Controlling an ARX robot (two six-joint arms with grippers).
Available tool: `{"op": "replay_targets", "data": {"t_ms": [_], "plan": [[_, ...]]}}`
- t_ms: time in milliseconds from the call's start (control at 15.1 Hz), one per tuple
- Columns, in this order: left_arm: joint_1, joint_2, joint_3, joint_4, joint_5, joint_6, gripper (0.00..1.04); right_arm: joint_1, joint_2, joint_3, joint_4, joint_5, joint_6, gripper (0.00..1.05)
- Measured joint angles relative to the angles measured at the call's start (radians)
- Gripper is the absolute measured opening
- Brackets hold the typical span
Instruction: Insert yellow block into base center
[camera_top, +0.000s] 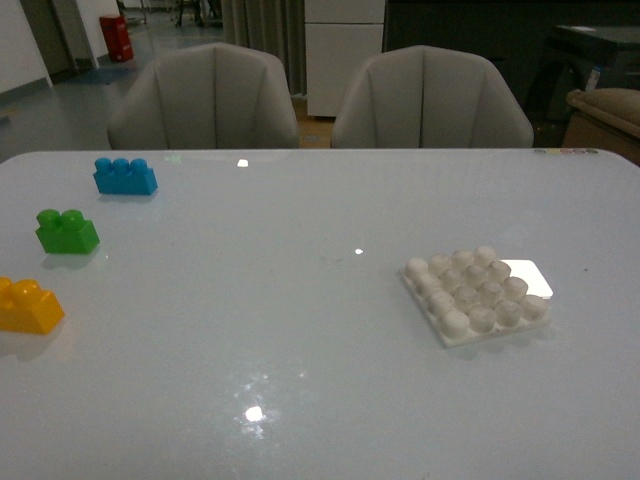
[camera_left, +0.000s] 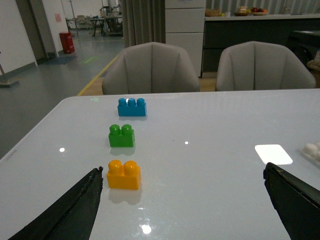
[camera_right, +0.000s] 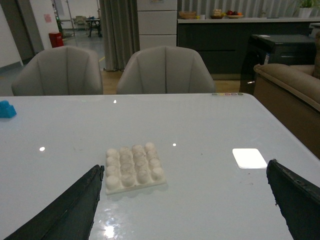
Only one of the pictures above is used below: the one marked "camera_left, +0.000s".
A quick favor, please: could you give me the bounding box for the fruit plate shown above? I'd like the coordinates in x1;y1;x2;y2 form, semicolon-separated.
250;7;268;16

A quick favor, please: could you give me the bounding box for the red bin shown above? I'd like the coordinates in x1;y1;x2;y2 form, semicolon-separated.
59;32;75;54

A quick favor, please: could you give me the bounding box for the woven basket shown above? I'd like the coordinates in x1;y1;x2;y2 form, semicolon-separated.
205;8;221;17

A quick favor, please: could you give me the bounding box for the pink wall notice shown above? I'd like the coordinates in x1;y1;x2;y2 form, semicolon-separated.
54;13;62;23

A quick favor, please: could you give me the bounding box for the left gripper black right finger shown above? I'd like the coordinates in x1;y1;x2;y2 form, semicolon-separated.
263;162;320;240

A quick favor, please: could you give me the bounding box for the blue toy block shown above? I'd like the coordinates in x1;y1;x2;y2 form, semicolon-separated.
117;98;147;117

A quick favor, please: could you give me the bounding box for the right grey armchair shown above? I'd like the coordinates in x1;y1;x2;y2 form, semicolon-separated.
216;41;316;92

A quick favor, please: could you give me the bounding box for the dark grey counter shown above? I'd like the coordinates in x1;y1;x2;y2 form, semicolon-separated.
201;14;320;73

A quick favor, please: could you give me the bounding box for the grey armchair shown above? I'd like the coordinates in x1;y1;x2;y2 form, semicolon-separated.
102;42;200;95
216;41;316;92

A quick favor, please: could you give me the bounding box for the left grey armchair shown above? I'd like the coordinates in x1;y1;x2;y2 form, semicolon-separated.
102;42;200;95

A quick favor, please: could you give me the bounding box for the white drawer cabinet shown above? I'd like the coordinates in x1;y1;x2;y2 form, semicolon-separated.
165;0;206;76

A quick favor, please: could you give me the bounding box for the white studded base plate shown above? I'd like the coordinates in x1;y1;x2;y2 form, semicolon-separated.
301;141;320;163

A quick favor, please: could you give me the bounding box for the yellow toy block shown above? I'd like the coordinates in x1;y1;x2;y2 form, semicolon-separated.
106;159;141;190

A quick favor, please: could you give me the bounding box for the green toy block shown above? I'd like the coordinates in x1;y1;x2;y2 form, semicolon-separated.
108;124;135;148

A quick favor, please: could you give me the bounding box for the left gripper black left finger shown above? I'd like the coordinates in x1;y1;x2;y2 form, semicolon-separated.
10;166;103;240

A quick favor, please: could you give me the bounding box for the grey curtain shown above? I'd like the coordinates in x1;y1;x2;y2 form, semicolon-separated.
121;0;166;48

